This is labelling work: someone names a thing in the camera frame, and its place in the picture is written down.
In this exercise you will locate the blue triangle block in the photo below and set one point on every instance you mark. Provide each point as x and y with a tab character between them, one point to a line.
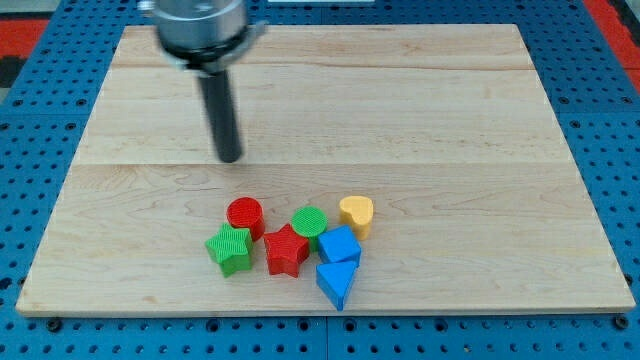
336	280

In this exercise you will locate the blue cube block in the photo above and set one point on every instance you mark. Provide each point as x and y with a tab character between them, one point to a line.
339	245

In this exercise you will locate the green cylinder block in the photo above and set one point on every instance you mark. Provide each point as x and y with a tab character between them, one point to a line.
310	222

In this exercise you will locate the wooden board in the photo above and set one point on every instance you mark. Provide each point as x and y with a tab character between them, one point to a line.
479	208

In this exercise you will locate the yellow heart block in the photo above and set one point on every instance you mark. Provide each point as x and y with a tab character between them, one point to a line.
357	212

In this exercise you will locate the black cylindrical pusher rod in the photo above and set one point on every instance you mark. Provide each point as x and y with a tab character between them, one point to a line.
217	95

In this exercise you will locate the red cylinder block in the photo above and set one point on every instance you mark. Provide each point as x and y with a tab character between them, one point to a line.
247	212

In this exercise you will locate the green star block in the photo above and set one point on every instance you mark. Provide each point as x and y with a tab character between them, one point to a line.
230	248

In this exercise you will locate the red star block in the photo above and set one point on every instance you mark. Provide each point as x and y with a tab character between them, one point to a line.
286	250

